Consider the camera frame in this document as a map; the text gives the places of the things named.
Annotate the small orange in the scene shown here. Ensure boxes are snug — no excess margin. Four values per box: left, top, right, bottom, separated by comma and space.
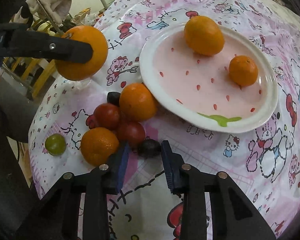
229, 55, 259, 87

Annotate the large oval orange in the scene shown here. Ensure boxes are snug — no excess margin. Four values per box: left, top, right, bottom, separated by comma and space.
184, 15, 225, 57

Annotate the yellow wooden chair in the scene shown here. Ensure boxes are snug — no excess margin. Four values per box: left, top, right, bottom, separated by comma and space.
4, 57, 57, 98

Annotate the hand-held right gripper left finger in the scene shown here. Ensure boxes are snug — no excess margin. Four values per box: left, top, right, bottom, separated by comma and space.
20, 141, 131, 240

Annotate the beige jacket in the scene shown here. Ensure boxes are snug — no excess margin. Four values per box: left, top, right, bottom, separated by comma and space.
25, 0, 72, 25

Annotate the red tomato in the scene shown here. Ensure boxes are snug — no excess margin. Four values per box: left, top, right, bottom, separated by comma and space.
93, 103, 121, 131
116, 121, 146, 148

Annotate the pink cartoon printed tablecloth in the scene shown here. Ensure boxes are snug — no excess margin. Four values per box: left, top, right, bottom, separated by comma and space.
27, 0, 300, 240

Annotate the dark purple grape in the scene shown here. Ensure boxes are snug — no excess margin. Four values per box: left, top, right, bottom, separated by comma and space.
107, 91, 122, 106
137, 139, 162, 158

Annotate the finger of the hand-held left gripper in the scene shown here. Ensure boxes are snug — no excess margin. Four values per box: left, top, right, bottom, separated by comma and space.
7, 24, 94, 64

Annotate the white plate with red dots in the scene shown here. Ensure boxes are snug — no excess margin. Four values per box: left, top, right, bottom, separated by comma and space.
139, 23, 278, 133

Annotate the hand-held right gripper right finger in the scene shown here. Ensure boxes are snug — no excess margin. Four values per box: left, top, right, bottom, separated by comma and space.
161, 140, 277, 240

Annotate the green round fruit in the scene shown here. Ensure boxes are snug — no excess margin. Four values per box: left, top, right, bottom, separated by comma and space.
45, 133, 67, 156

